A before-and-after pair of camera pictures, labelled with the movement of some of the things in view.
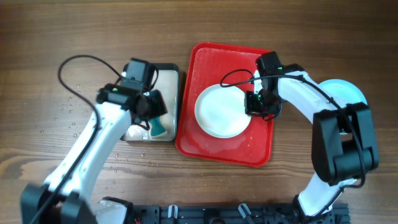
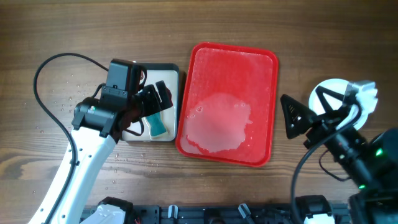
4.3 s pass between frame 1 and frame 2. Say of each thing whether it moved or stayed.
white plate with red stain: moved
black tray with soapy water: stayed
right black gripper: moved
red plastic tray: stayed
